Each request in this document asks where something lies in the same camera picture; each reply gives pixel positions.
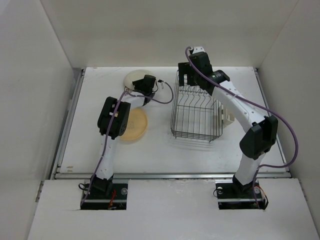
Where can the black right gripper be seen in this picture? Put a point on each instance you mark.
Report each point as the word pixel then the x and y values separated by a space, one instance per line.
pixel 183 69

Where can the cream white plate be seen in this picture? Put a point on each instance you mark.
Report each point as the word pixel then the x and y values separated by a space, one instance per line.
pixel 134 76

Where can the white plastic cutlery holder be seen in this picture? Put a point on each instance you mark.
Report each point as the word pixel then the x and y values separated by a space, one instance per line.
pixel 226 117

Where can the orange yellow plate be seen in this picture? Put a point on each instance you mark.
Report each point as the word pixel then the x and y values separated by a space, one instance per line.
pixel 136 126

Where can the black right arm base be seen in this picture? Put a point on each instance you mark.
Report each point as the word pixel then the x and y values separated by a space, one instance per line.
pixel 250 199

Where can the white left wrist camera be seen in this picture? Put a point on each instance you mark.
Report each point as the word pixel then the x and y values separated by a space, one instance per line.
pixel 159 84

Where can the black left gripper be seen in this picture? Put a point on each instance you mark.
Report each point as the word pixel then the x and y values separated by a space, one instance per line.
pixel 137 84

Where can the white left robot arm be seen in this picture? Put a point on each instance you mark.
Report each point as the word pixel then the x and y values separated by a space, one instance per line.
pixel 112 123

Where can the aluminium right rail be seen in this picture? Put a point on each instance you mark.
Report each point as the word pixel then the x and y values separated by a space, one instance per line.
pixel 277 144

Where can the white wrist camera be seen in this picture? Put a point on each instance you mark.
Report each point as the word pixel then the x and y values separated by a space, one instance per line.
pixel 159 84
pixel 197 49

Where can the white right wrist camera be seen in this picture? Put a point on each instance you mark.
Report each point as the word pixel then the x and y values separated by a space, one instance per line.
pixel 197 49

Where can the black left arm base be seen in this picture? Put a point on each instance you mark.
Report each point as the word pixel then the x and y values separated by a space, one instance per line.
pixel 115 199

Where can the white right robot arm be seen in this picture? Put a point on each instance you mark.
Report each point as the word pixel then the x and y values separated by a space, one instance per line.
pixel 260 130

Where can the aluminium front rail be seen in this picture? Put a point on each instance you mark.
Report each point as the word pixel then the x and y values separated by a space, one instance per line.
pixel 168 176

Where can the metal wire dish rack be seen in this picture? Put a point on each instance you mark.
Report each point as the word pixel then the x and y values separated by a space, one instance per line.
pixel 195 114

